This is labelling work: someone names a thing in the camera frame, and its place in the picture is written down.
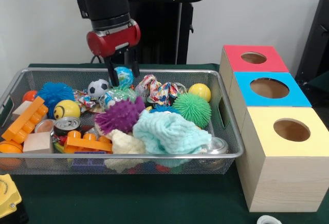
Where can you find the blue globe ball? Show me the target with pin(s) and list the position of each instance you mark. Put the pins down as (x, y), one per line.
(125, 76)

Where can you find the black stand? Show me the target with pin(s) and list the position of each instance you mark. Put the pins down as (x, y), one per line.
(316, 41)

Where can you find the dark green table cloth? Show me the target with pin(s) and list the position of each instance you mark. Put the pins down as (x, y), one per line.
(320, 80)
(128, 198)

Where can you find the wooden three-hole box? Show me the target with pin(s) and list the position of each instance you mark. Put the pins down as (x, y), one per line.
(282, 172)

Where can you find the yellow emergency stop button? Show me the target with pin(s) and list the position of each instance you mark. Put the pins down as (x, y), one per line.
(7, 198)

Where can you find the clear plastic bottle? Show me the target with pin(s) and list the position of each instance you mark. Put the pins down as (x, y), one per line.
(119, 95)

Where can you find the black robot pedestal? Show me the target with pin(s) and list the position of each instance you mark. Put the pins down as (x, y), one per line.
(164, 28)

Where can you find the mint green cloth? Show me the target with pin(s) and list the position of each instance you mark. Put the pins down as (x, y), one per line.
(169, 134)

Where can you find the blue spiky ball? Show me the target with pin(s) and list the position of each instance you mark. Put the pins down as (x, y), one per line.
(54, 94)

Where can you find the small soccer ball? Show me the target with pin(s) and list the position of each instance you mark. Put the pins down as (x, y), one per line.
(98, 89)

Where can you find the yellow smiley ball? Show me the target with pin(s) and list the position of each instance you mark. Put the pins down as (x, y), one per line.
(66, 109)

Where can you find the purple spiky ball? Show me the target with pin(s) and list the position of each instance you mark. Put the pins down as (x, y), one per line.
(118, 116)

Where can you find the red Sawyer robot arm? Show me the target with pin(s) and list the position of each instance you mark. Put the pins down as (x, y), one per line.
(105, 3)

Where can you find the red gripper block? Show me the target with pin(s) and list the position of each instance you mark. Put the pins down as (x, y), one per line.
(113, 41)

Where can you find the green spiky ball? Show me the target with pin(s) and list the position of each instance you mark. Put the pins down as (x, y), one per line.
(191, 109)

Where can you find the long orange toy brick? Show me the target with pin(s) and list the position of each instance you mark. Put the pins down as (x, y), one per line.
(21, 122)

